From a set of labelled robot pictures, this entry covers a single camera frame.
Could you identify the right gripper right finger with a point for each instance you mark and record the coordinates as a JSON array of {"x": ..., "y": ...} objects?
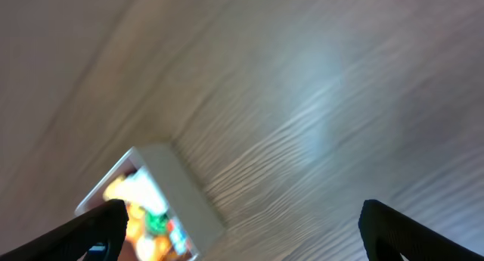
[{"x": 389, "y": 235}]

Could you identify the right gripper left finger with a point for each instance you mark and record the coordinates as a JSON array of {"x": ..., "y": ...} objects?
[{"x": 98, "y": 234}]

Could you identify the orange plastic duck toy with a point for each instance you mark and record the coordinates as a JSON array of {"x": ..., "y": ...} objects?
[{"x": 147, "y": 247}]

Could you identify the green round plastic cap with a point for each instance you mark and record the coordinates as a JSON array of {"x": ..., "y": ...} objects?
[{"x": 156, "y": 224}]

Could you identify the colourful puzzle cube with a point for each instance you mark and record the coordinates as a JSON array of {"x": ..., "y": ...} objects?
[{"x": 181, "y": 246}]

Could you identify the white plush duck toy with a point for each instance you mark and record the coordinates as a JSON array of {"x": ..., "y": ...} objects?
[{"x": 138, "y": 188}]

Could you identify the white open cardboard box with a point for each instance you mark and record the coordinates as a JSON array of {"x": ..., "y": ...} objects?
[{"x": 186, "y": 202}]

